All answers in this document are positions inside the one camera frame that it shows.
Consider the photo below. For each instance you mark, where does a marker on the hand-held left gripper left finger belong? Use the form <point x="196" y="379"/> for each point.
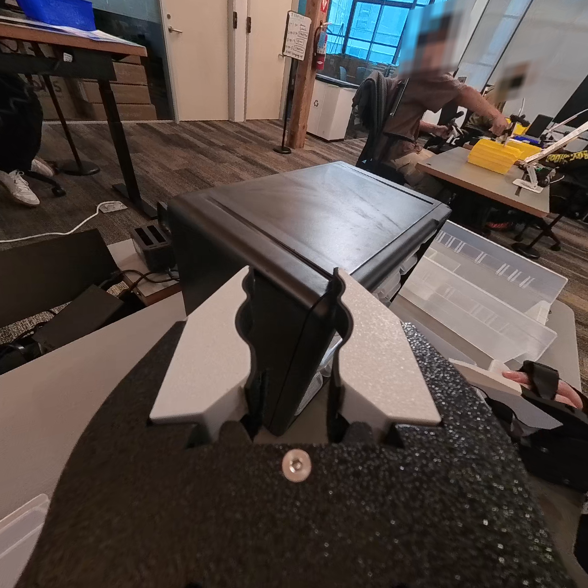
<point x="202" y="367"/>

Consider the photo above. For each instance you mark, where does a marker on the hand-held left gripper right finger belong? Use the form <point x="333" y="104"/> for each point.
<point x="386" y="367"/>

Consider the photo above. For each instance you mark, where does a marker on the large clear plastic bin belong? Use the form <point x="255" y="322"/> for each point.
<point x="482" y="285"/>

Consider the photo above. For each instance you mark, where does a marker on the black drawer cabinet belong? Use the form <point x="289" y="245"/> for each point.
<point x="312" y="206"/>

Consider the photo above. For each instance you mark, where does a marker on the person's right hand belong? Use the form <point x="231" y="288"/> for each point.
<point x="569" y="396"/>

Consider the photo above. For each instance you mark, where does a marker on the black battery charger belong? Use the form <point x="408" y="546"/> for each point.
<point x="154" y="248"/>

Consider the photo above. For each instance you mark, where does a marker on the black flat box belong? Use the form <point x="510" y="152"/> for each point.
<point x="82" y="314"/>

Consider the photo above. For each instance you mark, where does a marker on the black flat panel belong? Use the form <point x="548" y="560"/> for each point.
<point x="50" y="271"/>

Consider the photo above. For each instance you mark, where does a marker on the white floor outlet plate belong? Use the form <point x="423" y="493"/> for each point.
<point x="113" y="206"/>

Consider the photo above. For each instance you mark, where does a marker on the grey top desk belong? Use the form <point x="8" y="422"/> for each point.
<point x="477" y="179"/>

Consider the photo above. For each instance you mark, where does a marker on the black round base stand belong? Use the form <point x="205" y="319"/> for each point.
<point x="80" y="167"/>

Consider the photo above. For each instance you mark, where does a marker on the stack of yellow bins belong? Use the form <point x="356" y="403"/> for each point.
<point x="491" y="156"/>

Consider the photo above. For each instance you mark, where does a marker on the black chair wheel base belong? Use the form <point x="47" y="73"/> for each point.
<point x="48" y="183"/>

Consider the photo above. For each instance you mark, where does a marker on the small clear container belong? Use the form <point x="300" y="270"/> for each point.
<point x="18" y="533"/>

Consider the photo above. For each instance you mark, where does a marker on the office chair with grey jacket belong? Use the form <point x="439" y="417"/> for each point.
<point x="372" y="119"/>

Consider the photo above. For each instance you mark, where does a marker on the white recycling bin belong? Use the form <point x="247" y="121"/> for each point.
<point x="330" y="112"/>

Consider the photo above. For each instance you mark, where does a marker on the slanted white board stand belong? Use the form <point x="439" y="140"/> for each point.
<point x="551" y="151"/>

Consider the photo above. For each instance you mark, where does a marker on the stack of cardboard boxes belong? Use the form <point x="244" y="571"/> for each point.
<point x="128" y="92"/>

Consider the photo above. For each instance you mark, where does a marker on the wooden pillar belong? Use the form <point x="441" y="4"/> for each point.
<point x="305" y="92"/>

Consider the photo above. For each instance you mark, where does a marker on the dark laptop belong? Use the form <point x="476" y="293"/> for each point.
<point x="540" y="125"/>

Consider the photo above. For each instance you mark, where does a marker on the white door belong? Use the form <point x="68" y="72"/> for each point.
<point x="266" y="59"/>
<point x="200" y="59"/>

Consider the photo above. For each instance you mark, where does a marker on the black monitor screen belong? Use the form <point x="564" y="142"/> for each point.
<point x="572" y="112"/>

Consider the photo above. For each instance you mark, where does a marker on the red fire extinguisher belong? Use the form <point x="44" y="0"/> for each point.
<point x="321" y="43"/>

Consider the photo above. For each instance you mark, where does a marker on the whiteboard sign stand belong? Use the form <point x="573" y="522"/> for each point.
<point x="296" y="39"/>

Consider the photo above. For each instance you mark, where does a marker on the wooden edged desk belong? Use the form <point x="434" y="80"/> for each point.
<point x="69" y="43"/>

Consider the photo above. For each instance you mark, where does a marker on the small blue bin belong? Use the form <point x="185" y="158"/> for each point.
<point x="59" y="11"/>

